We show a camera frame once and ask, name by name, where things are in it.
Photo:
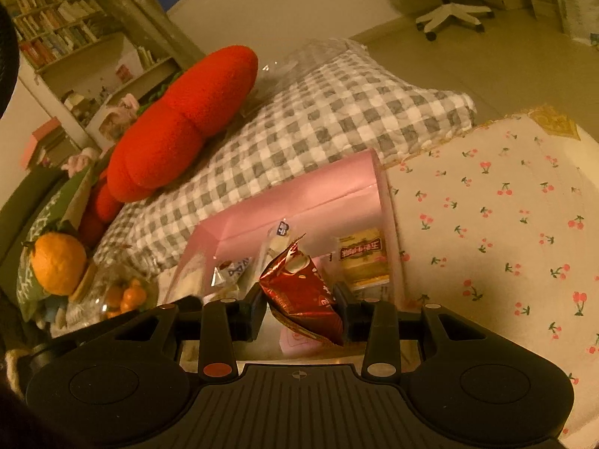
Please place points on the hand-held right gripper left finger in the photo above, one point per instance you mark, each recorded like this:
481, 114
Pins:
259, 313

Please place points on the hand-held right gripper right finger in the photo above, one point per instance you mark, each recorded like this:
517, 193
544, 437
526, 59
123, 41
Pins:
342, 313

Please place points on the shiny red foil snack packet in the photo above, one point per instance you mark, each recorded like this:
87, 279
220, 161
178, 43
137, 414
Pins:
299, 299

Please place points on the silver foil snack packet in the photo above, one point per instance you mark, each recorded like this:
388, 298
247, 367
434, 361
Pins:
234, 271

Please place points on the brown biscuit packet red label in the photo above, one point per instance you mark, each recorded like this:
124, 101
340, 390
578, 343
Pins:
362, 262

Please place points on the pink box with silver sides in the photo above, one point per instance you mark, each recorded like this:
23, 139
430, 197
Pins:
304, 201

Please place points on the long white snack packet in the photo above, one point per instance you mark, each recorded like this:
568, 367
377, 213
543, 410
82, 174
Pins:
280, 243

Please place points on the clear bag of oranges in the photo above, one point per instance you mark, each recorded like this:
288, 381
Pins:
121, 297

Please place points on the cherry print bedsheet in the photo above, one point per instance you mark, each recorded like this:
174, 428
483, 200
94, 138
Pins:
505, 224

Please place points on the small red plush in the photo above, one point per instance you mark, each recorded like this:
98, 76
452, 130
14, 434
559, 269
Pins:
100, 206

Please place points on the grey checkered pillow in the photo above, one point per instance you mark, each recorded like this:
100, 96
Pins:
304, 117

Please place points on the blue plush toy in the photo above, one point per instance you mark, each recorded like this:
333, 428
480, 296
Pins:
57, 312

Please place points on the orange fruit plush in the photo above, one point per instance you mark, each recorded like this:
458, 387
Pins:
58, 264

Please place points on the large red plush pillow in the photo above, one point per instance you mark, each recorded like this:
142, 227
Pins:
187, 117

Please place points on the green patterned pillow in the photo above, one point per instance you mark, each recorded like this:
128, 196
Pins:
51, 215

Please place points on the pink plush toy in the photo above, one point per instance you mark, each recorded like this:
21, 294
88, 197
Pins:
82, 161
119, 119

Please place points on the clear plastic bag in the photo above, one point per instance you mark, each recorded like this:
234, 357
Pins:
290, 63

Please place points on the stack of books pink cover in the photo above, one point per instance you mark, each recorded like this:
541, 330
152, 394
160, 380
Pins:
44, 142

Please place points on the yellow patterned cloth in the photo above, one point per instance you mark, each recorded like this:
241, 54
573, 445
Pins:
557, 124

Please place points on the white office chair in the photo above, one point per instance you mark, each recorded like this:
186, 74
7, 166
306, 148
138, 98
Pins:
449, 11

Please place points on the grey patterned curtain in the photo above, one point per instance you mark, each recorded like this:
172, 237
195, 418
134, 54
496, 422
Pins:
135, 14

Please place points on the white bookshelf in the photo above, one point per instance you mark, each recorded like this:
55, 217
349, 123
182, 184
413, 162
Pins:
70, 23

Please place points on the white patterned bag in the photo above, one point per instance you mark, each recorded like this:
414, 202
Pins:
578, 9

